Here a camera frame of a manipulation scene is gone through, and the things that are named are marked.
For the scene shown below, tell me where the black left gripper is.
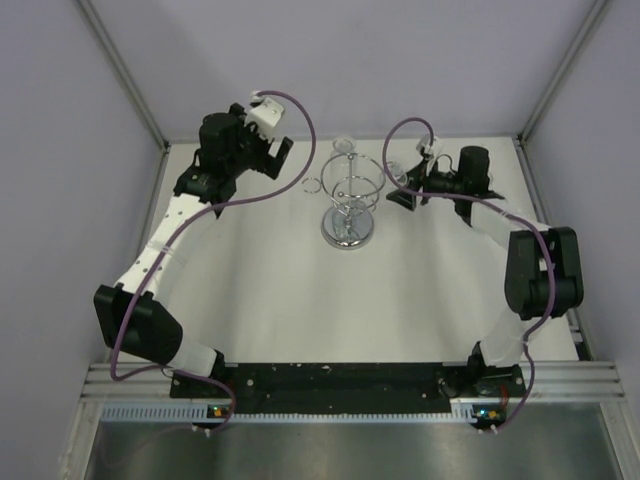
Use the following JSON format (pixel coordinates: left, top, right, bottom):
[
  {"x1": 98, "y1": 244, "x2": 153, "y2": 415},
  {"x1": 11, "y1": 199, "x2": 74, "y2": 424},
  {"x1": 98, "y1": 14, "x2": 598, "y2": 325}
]
[{"x1": 226, "y1": 104, "x2": 291, "y2": 179}]

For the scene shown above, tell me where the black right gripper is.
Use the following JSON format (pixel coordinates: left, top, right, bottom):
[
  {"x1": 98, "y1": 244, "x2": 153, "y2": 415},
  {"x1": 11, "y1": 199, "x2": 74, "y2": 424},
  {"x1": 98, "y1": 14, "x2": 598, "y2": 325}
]
[{"x1": 387, "y1": 158, "x2": 464, "y2": 212}]

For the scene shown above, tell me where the clear ribbed wine glass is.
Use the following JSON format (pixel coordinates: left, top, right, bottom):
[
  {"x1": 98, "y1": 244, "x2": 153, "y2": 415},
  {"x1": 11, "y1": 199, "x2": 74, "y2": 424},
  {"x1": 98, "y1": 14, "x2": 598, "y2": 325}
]
[{"x1": 387, "y1": 160, "x2": 408, "y2": 189}]

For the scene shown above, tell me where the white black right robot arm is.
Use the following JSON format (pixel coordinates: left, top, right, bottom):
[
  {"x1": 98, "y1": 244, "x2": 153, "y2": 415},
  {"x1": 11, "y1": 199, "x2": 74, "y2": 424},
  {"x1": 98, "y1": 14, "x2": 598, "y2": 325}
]
[{"x1": 387, "y1": 143, "x2": 584, "y2": 396}]

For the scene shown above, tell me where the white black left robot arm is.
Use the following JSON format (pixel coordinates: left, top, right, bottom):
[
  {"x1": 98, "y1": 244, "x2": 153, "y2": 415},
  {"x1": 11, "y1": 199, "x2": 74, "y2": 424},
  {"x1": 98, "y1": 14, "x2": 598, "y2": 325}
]
[{"x1": 93, "y1": 90, "x2": 317, "y2": 397}]

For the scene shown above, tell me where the chrome wine glass rack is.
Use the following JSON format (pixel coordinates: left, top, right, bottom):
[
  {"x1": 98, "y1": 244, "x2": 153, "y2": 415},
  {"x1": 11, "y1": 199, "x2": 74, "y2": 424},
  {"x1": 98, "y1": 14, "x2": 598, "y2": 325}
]
[{"x1": 301, "y1": 152, "x2": 386, "y2": 250}]

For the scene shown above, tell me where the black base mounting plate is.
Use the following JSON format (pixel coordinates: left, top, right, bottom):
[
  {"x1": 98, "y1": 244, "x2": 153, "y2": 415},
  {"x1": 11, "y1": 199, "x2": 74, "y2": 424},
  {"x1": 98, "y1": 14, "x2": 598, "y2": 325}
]
[{"x1": 169, "y1": 362, "x2": 529, "y2": 416}]

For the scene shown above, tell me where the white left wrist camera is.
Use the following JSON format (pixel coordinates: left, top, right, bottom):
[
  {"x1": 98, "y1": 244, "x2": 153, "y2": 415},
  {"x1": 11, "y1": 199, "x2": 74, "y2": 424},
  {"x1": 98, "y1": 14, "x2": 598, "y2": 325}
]
[{"x1": 244, "y1": 91, "x2": 285, "y2": 142}]

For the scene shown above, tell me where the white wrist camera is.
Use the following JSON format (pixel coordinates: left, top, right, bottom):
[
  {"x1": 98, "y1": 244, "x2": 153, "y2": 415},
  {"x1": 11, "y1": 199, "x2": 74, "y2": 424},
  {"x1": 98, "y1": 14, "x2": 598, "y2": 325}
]
[
  {"x1": 244, "y1": 91, "x2": 285, "y2": 142},
  {"x1": 416, "y1": 134, "x2": 443, "y2": 160}
]

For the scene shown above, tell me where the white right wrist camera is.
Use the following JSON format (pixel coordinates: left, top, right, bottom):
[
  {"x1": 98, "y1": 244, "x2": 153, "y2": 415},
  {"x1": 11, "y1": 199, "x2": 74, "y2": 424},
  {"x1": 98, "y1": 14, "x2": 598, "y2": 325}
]
[{"x1": 416, "y1": 134, "x2": 443, "y2": 160}]

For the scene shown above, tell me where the grey slotted cable duct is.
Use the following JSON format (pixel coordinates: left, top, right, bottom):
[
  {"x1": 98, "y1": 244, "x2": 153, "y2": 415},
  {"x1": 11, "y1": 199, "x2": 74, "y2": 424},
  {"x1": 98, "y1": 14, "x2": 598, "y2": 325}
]
[{"x1": 102, "y1": 402, "x2": 504, "y2": 424}]

